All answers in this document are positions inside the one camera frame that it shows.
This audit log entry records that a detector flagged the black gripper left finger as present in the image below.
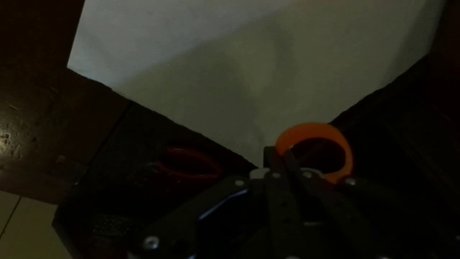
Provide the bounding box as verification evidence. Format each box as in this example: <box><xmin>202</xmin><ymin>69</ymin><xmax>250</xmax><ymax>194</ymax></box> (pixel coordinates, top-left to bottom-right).
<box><xmin>128</xmin><ymin>175</ymin><xmax>250</xmax><ymax>259</ymax></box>

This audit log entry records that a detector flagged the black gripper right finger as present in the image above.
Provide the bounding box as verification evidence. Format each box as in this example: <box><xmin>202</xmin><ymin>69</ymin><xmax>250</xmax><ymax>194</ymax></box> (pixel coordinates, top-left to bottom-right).
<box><xmin>264</xmin><ymin>146</ymin><xmax>458</xmax><ymax>259</ymax></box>

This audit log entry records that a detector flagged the orange ring object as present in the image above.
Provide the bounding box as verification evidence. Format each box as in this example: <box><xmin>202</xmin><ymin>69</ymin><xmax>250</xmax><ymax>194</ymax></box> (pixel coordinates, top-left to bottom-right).
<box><xmin>274</xmin><ymin>122</ymin><xmax>353</xmax><ymax>184</ymax></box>

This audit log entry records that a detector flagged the dark wooden secretary desk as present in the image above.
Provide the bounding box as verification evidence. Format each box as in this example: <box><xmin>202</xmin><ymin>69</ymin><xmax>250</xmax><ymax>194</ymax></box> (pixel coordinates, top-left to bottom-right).
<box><xmin>0</xmin><ymin>0</ymin><xmax>460</xmax><ymax>259</ymax></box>

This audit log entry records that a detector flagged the white paper sheet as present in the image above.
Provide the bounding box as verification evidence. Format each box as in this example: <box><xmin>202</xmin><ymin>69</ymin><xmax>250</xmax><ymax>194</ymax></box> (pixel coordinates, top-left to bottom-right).
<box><xmin>67</xmin><ymin>0</ymin><xmax>445</xmax><ymax>164</ymax></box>

